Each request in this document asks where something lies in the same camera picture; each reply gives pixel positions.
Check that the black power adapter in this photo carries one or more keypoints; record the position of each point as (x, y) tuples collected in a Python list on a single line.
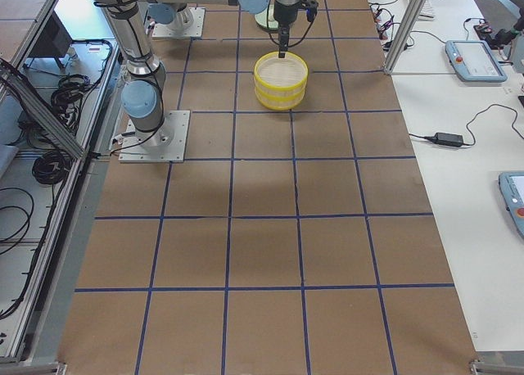
[(446, 139)]

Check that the blue teach pendant upper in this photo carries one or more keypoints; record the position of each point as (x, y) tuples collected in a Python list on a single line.
[(473, 61)]

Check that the blue teach pendant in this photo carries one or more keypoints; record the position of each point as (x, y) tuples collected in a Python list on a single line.
[(511, 188), (473, 61)]

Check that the aluminium frame post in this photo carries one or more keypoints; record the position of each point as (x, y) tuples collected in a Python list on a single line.
[(409, 19)]

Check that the blue teach pendant lower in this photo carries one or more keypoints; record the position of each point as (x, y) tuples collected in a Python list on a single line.
[(511, 188)]

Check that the light green round stand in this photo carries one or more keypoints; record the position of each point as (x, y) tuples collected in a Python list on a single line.
[(266, 21)]

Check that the yellow steamer layer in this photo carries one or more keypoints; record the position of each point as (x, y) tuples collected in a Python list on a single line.
[(277, 101), (288, 72)]

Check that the black gripper over steamer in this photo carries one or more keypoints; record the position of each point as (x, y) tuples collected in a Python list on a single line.
[(283, 11)]

